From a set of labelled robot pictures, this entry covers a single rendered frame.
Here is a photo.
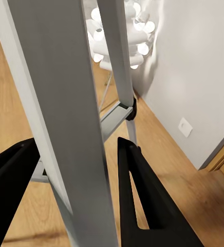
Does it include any camera tripod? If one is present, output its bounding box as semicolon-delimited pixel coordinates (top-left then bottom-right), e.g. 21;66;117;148
0;0;141;247

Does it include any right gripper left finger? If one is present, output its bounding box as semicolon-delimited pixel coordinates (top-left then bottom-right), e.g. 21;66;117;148
0;137;41;247

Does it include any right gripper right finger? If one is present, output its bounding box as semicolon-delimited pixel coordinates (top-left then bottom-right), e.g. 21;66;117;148
117;137;204;247

